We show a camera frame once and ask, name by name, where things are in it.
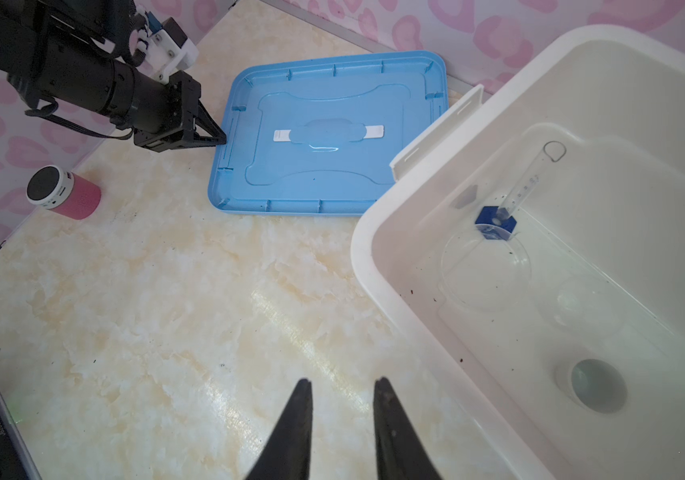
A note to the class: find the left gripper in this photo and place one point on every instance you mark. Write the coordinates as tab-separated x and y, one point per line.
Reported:
171	117

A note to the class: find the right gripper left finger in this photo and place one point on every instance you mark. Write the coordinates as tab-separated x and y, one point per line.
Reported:
288	451

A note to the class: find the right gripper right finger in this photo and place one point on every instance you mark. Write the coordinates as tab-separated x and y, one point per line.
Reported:
399	452

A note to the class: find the blue plastic bin lid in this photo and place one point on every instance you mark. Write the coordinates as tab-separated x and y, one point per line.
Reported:
317	137

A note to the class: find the clear petri dish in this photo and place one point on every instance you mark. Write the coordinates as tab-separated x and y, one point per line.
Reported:
484	268

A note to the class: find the clear watch glass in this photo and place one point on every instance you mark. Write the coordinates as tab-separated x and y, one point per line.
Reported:
587	306

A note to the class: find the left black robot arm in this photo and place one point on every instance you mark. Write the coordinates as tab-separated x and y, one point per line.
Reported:
116	59

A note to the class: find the pink jar black lid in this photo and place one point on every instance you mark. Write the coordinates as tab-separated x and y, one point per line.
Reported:
63	192

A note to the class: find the white plastic storage bin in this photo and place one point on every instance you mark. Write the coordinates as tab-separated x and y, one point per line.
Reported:
613	207

